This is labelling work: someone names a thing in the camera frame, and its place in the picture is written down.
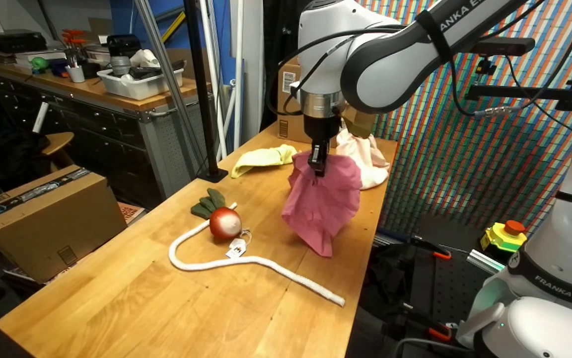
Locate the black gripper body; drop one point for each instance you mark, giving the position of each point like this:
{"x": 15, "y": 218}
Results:
{"x": 321, "y": 131}

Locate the magenta pink cloth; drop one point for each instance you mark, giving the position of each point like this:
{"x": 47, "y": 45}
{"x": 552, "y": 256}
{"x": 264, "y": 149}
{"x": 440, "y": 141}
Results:
{"x": 323, "y": 205}

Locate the pale peach cloth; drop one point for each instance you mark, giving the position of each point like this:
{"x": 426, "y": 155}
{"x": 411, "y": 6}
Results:
{"x": 369, "y": 161}

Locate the light yellow cloth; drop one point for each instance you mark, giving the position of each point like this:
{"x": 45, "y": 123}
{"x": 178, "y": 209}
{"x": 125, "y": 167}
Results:
{"x": 264, "y": 157}

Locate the red radish plush toy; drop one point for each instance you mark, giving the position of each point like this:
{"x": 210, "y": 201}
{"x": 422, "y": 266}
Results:
{"x": 226, "y": 222}

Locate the colourful striped backdrop panel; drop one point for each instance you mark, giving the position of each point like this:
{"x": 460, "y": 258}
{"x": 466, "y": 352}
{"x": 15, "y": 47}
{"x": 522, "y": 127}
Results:
{"x": 446, "y": 171}

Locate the white flexible tube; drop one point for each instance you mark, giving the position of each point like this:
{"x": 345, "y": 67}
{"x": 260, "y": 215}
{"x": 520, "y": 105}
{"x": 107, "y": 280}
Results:
{"x": 313, "y": 286}

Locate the silver metal pole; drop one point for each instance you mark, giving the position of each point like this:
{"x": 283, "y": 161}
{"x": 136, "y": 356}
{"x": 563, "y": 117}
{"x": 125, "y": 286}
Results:
{"x": 160, "y": 61}
{"x": 212, "y": 65}

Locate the black pole with base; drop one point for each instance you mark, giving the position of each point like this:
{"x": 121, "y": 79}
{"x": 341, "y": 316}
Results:
{"x": 198, "y": 79}

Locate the white plastic tray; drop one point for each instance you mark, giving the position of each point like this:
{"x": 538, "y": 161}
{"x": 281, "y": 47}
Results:
{"x": 134, "y": 85}

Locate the yellow red emergency stop button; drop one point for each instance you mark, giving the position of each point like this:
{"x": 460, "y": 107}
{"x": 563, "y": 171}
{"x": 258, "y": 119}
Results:
{"x": 504, "y": 236}

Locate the wooden top workbench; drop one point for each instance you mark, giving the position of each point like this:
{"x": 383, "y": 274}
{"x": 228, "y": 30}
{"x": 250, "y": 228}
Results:
{"x": 69, "y": 115}

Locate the white cup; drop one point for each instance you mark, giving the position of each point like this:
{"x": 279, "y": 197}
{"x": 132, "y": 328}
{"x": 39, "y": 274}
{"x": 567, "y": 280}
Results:
{"x": 77, "y": 73}

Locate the wooden stool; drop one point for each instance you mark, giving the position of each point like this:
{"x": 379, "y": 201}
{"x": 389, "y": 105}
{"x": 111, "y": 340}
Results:
{"x": 59, "y": 141}

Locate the cardboard box with black tape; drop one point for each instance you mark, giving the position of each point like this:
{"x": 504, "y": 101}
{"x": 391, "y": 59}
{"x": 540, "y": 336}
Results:
{"x": 49, "y": 224}

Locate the black bag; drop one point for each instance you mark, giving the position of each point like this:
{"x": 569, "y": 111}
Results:
{"x": 15, "y": 159}

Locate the black case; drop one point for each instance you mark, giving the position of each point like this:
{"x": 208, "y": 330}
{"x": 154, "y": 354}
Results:
{"x": 15, "y": 39}

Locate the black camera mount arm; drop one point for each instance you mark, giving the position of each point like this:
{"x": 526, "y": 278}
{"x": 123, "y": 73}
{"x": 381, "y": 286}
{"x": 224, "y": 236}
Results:
{"x": 518, "y": 91}

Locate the black stereo camera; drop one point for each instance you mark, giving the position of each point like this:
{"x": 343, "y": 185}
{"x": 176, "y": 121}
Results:
{"x": 506, "y": 43}

